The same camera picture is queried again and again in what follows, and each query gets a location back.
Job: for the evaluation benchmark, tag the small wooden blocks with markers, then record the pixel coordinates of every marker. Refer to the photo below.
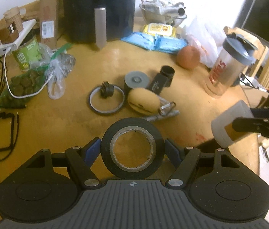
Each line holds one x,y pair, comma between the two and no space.
10,26

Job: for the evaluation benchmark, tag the marbled grey stick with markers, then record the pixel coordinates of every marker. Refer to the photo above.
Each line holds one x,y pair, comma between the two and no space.
154,118

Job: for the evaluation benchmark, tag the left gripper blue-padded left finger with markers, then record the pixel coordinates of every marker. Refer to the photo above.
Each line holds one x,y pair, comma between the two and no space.
91,151

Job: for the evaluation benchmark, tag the clear plastic bag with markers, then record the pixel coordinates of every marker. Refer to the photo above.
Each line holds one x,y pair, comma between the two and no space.
57,64

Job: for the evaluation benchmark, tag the green labelled jar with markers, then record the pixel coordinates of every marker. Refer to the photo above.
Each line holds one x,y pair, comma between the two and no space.
27,53

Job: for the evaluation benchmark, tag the white plastic shopping bag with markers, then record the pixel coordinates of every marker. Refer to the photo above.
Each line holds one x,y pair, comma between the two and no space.
197,35

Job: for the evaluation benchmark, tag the white power strip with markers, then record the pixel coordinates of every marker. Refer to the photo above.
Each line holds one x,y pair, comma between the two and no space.
28,26

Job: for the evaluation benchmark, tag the red-orange apple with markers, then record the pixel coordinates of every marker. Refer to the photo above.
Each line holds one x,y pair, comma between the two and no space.
188,57

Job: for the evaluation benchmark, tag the wooden chair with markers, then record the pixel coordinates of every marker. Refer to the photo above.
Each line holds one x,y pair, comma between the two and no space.
259,55

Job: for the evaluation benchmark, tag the bag of green pellets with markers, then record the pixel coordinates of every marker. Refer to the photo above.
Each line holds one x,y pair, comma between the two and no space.
22,85

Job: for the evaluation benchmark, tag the black electrical tape roll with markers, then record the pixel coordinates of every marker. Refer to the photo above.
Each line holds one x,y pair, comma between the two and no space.
132,148

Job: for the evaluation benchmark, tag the brown cardboard carton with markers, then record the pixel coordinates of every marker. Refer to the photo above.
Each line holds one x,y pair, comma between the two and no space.
49,22

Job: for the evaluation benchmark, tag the clear shaker bottle grey lid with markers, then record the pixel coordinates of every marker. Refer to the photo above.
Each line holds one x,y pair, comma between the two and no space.
236,54

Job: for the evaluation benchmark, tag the blue wet wipes pack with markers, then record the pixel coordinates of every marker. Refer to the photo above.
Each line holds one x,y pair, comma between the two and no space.
142,40

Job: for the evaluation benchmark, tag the small black ribbed knob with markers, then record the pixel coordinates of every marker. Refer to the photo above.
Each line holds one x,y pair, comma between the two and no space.
107,90

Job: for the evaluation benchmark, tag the metal bowl with clutter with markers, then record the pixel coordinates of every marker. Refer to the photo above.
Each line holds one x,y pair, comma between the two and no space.
160,11

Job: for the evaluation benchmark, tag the black air fryer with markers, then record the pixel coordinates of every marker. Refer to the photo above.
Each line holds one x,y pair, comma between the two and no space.
98,21

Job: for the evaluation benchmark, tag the beige oval pouch with carabiner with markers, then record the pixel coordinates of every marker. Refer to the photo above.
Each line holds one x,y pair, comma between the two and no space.
148,103

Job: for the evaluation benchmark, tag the yellow wet wipes pack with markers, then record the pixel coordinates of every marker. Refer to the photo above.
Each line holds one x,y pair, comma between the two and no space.
159,29

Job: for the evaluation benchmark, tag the black square lens adapter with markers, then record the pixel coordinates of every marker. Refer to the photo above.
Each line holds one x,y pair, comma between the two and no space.
162,79

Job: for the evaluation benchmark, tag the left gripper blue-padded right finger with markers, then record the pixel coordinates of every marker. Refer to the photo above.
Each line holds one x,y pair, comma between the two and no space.
175,153

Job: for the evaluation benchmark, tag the grey-topped black cylinder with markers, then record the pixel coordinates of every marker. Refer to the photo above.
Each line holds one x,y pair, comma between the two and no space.
135,79

